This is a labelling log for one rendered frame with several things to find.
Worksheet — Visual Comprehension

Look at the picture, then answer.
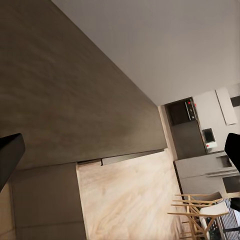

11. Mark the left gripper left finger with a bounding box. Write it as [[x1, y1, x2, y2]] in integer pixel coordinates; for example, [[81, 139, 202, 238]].
[[0, 133, 26, 192]]

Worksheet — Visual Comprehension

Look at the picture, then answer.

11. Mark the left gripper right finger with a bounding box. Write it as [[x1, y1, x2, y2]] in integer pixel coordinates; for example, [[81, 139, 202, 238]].
[[224, 132, 240, 172]]

